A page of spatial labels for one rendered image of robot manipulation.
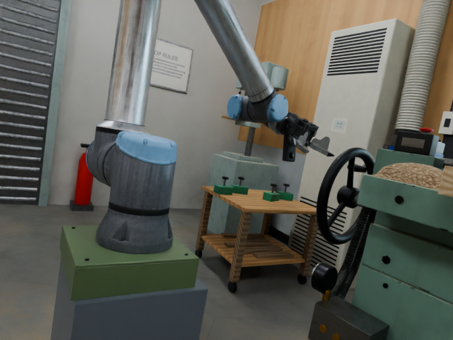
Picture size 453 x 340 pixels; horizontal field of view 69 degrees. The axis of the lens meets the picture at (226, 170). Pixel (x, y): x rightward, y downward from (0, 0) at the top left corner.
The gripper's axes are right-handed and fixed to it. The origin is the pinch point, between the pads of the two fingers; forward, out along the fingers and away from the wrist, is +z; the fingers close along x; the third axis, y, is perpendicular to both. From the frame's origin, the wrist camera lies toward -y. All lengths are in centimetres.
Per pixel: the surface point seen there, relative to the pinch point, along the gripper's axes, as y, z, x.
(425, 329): -8, 53, -27
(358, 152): 8.9, 14.5, -7.8
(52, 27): -31, -263, -35
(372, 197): 8.0, 35.1, -34.1
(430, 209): 12, 44, -34
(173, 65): -29, -248, 74
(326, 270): -10.8, 34.9, -32.6
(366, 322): -14, 46, -31
